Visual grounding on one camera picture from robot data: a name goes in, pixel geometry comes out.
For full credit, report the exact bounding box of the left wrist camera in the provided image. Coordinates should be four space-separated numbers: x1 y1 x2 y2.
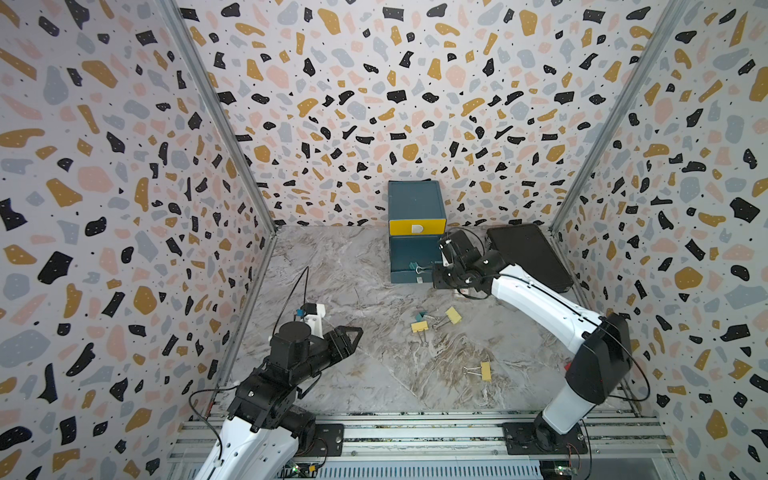
296 303 326 337

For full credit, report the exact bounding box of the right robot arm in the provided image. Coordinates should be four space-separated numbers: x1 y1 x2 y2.
433 230 634 451

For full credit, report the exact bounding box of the teal drawer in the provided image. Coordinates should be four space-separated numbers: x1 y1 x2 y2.
389 235 442 284

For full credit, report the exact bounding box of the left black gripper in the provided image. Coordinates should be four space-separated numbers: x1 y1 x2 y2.
289 325 363 388

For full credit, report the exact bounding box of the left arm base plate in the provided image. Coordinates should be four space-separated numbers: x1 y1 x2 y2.
296 423 345 458

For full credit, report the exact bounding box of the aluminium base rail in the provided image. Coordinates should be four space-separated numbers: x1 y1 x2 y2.
165 412 685 479

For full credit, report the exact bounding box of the yellow top drawer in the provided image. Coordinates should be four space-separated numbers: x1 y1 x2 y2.
389 218 446 236

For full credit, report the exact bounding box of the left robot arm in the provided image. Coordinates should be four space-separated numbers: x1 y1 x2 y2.
196 321 363 479

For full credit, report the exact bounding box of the yellow binder clip upper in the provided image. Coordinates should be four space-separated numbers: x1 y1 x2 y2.
445 307 462 325

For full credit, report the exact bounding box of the yellow binder clip centre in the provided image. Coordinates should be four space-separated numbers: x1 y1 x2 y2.
411 320 429 333

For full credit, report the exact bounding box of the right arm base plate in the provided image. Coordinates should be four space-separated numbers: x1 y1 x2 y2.
502 421 589 456

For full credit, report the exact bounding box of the teal drawer cabinet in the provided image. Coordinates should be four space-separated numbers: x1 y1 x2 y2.
387 180 447 228

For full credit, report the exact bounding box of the small circuit board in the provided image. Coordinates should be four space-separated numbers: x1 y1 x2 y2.
279 462 322 479

